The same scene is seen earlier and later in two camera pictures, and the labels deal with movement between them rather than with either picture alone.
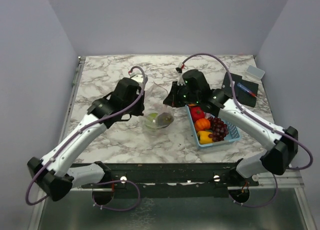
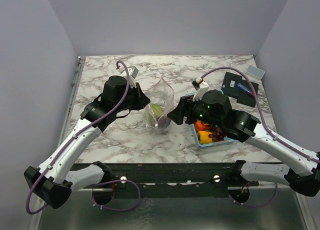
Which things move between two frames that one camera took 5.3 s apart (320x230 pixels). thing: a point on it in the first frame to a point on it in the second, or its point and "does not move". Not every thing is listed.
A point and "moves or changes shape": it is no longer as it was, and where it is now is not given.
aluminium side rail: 70,100 does not move
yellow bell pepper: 203,138 does not move
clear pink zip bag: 157,117 does not move
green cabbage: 150,120 moves or changes shape
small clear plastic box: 255,71 does not move
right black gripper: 173,100 to 183,109
